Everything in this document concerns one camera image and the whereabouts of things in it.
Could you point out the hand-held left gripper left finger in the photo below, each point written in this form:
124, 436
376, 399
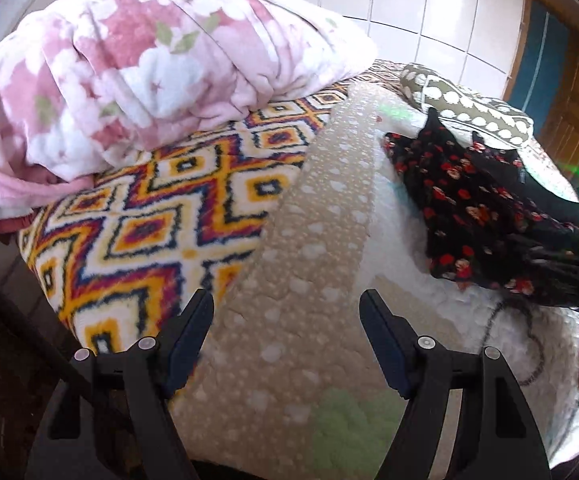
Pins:
189, 340

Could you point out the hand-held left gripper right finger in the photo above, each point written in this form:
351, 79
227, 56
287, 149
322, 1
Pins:
387, 345

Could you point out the black red floral garment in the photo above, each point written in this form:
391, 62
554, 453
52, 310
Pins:
474, 210

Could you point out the beige dotted quilted bedspread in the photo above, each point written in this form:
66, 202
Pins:
314, 280

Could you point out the brown wooden door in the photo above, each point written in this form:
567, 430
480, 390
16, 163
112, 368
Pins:
577, 110

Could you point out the geometric patterned plush blanket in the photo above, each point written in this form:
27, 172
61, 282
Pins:
159, 220

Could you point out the olive white polka dot pillow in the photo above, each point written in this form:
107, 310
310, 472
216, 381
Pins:
474, 107

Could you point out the white glossy wardrobe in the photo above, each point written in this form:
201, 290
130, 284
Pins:
419, 5

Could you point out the pink floral fleece blanket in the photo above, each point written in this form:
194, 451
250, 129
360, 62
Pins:
134, 70

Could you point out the dark wooden bed frame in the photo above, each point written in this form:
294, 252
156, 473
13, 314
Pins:
14, 320

